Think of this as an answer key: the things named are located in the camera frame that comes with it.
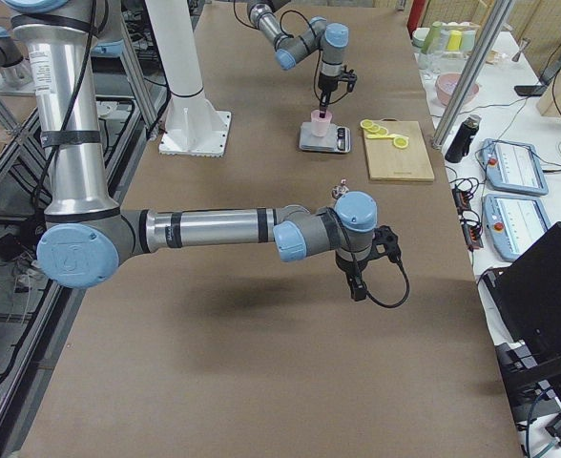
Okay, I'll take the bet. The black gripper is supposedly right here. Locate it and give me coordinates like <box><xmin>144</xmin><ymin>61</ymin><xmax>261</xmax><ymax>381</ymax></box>
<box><xmin>335</xmin><ymin>225</ymin><xmax>401</xmax><ymax>301</ymax></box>
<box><xmin>318</xmin><ymin>61</ymin><xmax>358</xmax><ymax>118</ymax></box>

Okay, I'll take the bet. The pink plastic cup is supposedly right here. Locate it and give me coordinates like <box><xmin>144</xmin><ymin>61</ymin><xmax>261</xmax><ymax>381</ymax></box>
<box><xmin>310</xmin><ymin>109</ymin><xmax>333</xmax><ymax>137</ymax></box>

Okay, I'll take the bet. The glass sauce bottle metal spout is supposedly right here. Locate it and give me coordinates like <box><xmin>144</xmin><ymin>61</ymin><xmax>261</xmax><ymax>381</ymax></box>
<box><xmin>331</xmin><ymin>178</ymin><xmax>349</xmax><ymax>200</ymax></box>

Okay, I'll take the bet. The digital kitchen scale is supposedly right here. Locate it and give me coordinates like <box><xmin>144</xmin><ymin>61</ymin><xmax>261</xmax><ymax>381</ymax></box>
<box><xmin>299</xmin><ymin>122</ymin><xmax>352</xmax><ymax>154</ymax></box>

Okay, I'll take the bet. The green cup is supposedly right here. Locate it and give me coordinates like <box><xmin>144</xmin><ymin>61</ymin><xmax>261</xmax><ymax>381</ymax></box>
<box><xmin>421</xmin><ymin>21</ymin><xmax>444</xmax><ymax>54</ymax></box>

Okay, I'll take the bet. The yellow cup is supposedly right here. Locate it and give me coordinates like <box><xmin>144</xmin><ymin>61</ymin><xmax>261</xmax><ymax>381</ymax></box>
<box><xmin>446</xmin><ymin>30</ymin><xmax>462</xmax><ymax>52</ymax></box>

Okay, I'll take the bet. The lemon slice top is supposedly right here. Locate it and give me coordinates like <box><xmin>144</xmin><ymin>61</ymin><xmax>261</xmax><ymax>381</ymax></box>
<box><xmin>360</xmin><ymin>119</ymin><xmax>377</xmax><ymax>132</ymax></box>

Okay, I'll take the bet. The lemon slice front pair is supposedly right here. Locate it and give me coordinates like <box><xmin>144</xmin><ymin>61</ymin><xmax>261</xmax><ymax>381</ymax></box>
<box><xmin>392</xmin><ymin>136</ymin><xmax>409</xmax><ymax>149</ymax></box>

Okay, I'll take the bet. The bamboo cutting board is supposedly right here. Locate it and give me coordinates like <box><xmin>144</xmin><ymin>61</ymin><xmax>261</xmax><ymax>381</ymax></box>
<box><xmin>360</xmin><ymin>119</ymin><xmax>434</xmax><ymax>182</ymax></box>

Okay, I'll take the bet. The pink bowl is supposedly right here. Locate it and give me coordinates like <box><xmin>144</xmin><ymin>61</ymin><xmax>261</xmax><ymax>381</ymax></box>
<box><xmin>435</xmin><ymin>73</ymin><xmax>480</xmax><ymax>106</ymax></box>

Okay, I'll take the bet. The black thermos bottle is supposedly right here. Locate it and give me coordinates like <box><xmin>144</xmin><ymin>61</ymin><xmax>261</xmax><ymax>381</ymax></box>
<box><xmin>445</xmin><ymin>114</ymin><xmax>481</xmax><ymax>163</ymax></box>

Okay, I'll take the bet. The near teach pendant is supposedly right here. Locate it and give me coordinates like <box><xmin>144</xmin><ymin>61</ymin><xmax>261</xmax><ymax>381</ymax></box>
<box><xmin>482</xmin><ymin>194</ymin><xmax>551</xmax><ymax>262</ymax></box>

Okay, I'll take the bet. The teach pendant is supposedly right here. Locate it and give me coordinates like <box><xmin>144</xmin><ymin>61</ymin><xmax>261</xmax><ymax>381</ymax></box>
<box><xmin>482</xmin><ymin>194</ymin><xmax>551</xmax><ymax>262</ymax></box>
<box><xmin>479</xmin><ymin>138</ymin><xmax>549</xmax><ymax>197</ymax></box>

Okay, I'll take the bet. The far teach pendant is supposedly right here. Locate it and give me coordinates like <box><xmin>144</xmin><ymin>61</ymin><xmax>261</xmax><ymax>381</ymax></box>
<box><xmin>479</xmin><ymin>138</ymin><xmax>549</xmax><ymax>197</ymax></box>

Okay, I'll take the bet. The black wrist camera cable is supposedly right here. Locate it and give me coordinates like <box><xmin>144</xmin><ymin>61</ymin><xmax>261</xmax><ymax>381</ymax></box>
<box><xmin>337</xmin><ymin>209</ymin><xmax>410</xmax><ymax>309</ymax></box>

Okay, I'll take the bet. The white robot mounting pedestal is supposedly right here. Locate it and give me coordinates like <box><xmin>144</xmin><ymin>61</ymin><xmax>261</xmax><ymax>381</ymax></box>
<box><xmin>146</xmin><ymin>0</ymin><xmax>232</xmax><ymax>157</ymax></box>

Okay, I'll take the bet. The aluminium frame post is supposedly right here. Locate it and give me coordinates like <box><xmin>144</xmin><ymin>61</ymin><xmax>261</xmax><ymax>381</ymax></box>
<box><xmin>431</xmin><ymin>0</ymin><xmax>515</xmax><ymax>150</ymax></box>

